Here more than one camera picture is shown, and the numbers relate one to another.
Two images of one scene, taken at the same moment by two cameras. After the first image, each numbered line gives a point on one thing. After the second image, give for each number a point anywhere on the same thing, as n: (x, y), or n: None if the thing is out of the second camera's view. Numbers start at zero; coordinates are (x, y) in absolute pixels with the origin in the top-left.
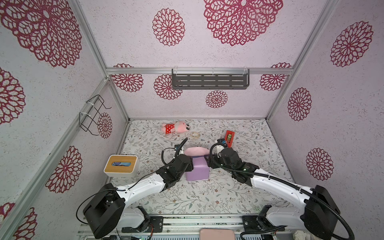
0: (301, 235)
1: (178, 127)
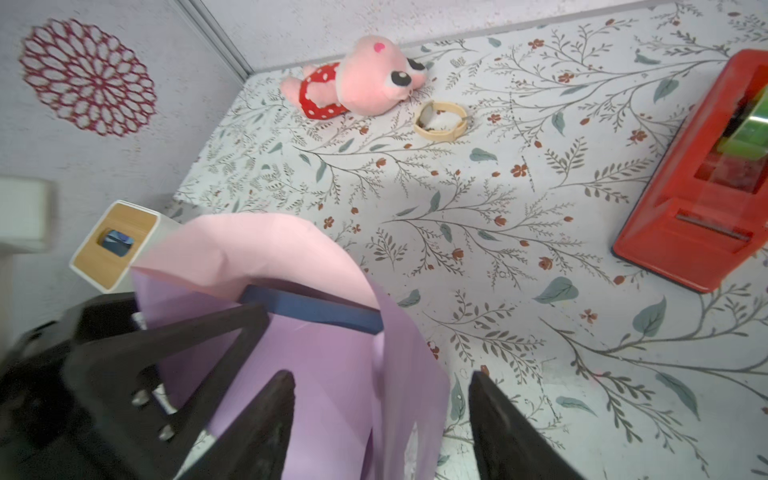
0: None
1: (370, 75)
